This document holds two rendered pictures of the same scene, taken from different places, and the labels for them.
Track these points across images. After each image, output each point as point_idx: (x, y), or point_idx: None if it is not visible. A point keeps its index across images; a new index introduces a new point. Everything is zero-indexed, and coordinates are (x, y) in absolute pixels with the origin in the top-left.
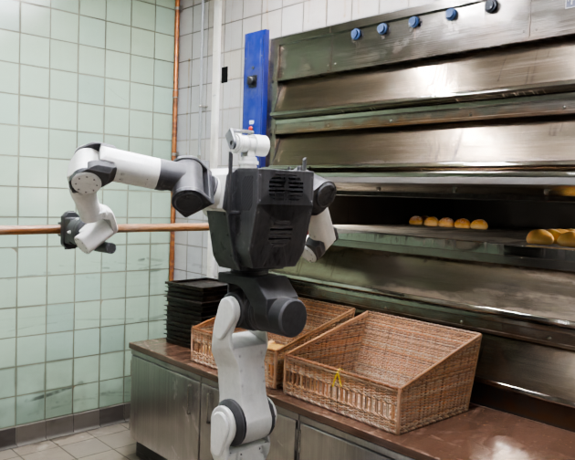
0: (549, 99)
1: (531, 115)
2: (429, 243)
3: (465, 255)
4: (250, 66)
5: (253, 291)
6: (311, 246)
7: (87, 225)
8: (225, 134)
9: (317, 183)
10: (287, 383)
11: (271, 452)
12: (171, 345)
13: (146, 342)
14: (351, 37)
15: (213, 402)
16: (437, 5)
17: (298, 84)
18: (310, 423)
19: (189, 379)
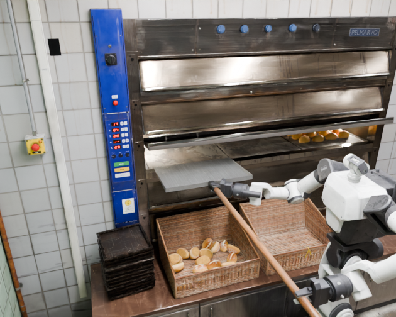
0: (340, 82)
1: (330, 89)
2: (275, 158)
3: (295, 160)
4: (105, 44)
5: (370, 247)
6: (307, 197)
7: (356, 282)
8: (358, 165)
9: (347, 168)
10: (269, 270)
11: (268, 307)
12: (122, 300)
13: (102, 314)
14: (215, 31)
15: (214, 311)
16: (285, 20)
17: (159, 62)
18: (297, 280)
19: (185, 311)
